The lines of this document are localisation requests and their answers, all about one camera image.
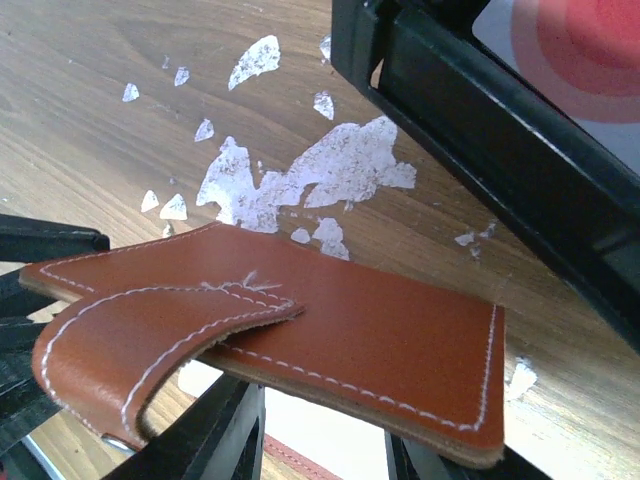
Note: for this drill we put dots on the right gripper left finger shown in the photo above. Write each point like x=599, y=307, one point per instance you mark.
x=221, y=436

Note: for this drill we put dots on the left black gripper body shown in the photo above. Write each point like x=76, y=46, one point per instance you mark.
x=24, y=406

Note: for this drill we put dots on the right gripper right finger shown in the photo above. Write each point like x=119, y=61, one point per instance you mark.
x=409, y=460

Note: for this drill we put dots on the black bin with red cards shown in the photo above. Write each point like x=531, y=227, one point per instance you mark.
x=560, y=191

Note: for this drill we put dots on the brown leather card holder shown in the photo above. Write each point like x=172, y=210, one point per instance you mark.
x=422, y=362

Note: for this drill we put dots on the red circle card stack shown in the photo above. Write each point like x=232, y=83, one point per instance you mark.
x=583, y=56

